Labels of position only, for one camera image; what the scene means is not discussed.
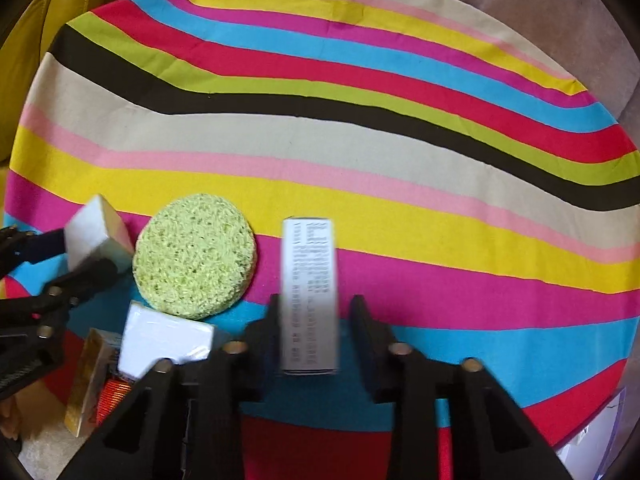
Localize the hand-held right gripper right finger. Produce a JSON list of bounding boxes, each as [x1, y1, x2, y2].
[[348, 295, 576, 480]]

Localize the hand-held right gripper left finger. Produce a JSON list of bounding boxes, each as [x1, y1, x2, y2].
[[55, 294, 283, 480]]

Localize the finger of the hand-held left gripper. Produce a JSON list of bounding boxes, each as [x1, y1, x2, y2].
[[0, 225, 68, 281], [0, 258, 119, 321]]

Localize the small white block box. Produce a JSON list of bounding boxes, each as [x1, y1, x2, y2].
[[64, 194, 136, 275]]

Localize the white printed carton box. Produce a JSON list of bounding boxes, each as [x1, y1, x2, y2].
[[281, 216, 341, 377]]

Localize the gold box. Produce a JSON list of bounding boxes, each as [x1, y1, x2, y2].
[[64, 329, 123, 438]]

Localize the white cardboard box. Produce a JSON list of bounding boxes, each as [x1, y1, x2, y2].
[[116, 300, 216, 378]]

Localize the green round sponge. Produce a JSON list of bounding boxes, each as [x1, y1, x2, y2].
[[132, 192, 259, 321]]

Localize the striped round cloth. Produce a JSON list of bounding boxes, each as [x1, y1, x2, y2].
[[0, 0, 640, 456]]

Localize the yellow leather sofa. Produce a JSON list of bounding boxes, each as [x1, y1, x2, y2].
[[0, 0, 113, 161]]

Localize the white plastic container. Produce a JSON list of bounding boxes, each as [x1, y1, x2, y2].
[[554, 385, 632, 478]]

